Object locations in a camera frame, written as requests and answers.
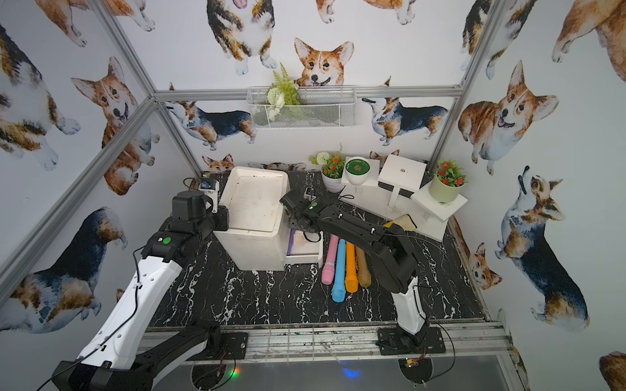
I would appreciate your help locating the purple toy microphone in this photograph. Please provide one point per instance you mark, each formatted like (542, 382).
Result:
(291, 241)

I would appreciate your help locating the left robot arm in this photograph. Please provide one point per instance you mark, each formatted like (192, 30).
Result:
(111, 361)

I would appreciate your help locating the white wire wall basket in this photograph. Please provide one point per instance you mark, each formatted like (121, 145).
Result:
(321, 107)

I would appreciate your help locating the white tiered display stand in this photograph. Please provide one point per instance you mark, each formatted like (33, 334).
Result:
(395, 190)

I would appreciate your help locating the potted plant red white flowers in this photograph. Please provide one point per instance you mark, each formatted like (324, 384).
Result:
(331, 167)

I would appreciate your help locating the green fern with white flower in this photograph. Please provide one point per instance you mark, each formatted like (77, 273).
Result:
(283, 92)

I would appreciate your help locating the blue toy microphone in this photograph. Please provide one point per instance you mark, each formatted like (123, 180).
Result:
(339, 290)

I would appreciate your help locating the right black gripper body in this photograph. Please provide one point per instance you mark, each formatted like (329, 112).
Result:
(293, 222)

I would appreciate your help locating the tan toy microphone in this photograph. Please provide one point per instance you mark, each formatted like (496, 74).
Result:
(364, 275)

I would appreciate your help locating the white three-drawer cabinet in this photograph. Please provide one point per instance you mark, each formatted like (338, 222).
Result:
(258, 234)

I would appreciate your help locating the pink toy microphone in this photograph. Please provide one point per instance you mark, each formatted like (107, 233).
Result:
(328, 272)

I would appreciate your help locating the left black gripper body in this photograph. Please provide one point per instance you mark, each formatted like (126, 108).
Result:
(221, 217)

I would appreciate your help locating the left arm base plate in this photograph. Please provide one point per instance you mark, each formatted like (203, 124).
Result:
(232, 345)

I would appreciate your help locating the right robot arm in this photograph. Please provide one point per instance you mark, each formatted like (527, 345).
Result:
(391, 254)

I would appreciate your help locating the white cup green inside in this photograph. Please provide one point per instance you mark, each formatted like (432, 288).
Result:
(357, 170)

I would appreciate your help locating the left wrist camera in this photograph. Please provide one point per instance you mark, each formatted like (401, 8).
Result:
(196, 204)

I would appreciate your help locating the cream toy microphone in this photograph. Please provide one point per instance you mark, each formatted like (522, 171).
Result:
(302, 246)

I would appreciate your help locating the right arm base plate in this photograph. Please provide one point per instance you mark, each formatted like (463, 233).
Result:
(396, 341)

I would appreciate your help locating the green pot red flowers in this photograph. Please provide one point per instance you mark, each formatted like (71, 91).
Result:
(447, 182)

